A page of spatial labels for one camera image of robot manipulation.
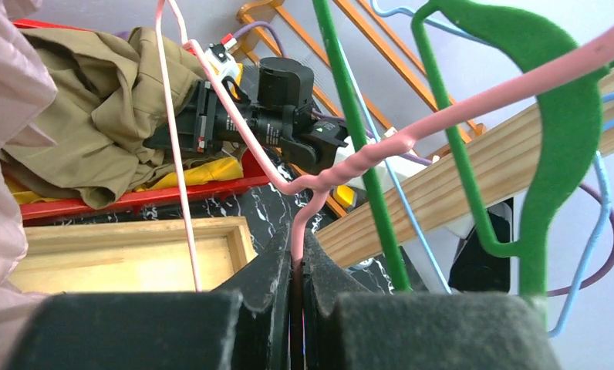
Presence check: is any pink wire hanger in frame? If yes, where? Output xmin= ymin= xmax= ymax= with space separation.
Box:
xmin=153 ymin=0 xmax=614 ymax=293

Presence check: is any orange wooden shoe rack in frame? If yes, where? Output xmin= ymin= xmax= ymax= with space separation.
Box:
xmin=235 ymin=0 xmax=487 ymax=216

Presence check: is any green plastic hanger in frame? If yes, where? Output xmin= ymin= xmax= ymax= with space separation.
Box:
xmin=311 ymin=0 xmax=614 ymax=328

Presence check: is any pink garment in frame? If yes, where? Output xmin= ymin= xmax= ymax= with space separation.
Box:
xmin=0 ymin=0 xmax=59 ymax=370

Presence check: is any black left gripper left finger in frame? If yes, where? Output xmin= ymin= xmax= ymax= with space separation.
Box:
xmin=5 ymin=225 xmax=291 ymax=369

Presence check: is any yellow object on rack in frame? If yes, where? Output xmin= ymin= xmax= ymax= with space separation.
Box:
xmin=331 ymin=185 xmax=367 ymax=211

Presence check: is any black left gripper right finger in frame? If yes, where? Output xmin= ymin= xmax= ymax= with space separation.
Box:
xmin=303 ymin=232 xmax=560 ymax=369

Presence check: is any brown garment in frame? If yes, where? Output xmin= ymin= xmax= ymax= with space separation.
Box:
xmin=0 ymin=26 xmax=247 ymax=210

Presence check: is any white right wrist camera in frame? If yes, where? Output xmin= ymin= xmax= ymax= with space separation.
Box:
xmin=204 ymin=33 xmax=243 ymax=86

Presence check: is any red plastic bin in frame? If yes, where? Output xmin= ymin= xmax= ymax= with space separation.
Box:
xmin=11 ymin=18 xmax=272 ymax=221

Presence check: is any wooden clothes rack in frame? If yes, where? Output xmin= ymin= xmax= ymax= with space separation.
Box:
xmin=7 ymin=55 xmax=614 ymax=295

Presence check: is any yellow pleated skirt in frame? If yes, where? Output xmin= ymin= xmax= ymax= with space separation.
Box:
xmin=5 ymin=157 xmax=244 ymax=205

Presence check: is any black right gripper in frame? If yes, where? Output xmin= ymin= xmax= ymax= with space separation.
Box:
xmin=142 ymin=79 xmax=226 ymax=156

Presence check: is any light blue wire hanger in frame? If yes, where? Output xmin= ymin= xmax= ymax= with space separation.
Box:
xmin=335 ymin=0 xmax=614 ymax=339

